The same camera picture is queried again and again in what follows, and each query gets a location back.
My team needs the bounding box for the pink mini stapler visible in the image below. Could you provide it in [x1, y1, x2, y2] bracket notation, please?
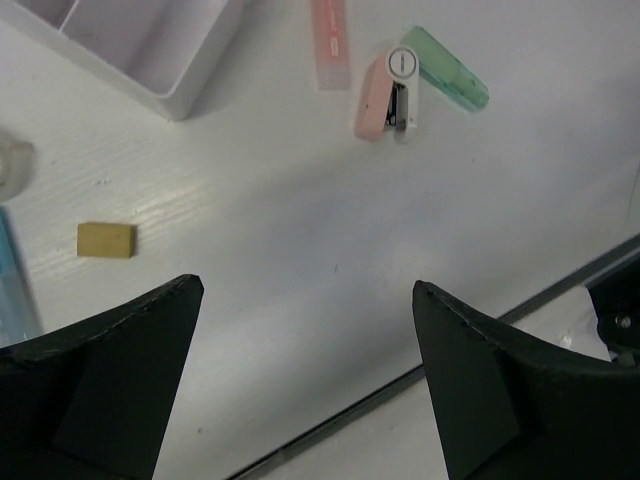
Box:
[354, 45, 420, 143]

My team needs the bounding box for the left white divided container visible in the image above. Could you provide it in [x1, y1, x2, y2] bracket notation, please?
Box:
[1, 0, 246, 121]

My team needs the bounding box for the pink orange highlighter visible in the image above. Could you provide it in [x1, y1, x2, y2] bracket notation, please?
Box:
[311, 0, 351, 91]

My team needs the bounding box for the clear tape dispenser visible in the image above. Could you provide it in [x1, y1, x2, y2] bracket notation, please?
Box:
[0, 130, 36, 202]

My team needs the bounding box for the tan eraser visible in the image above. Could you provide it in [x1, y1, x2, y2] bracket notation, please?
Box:
[76, 222, 137, 259]

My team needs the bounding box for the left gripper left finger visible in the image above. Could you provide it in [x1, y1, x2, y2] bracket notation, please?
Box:
[1, 274, 204, 479]

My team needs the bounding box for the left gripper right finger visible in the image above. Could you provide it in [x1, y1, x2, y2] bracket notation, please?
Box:
[412, 281, 639, 479]

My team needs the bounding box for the light blue pen case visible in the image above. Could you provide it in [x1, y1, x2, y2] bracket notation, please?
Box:
[1, 207, 42, 347]

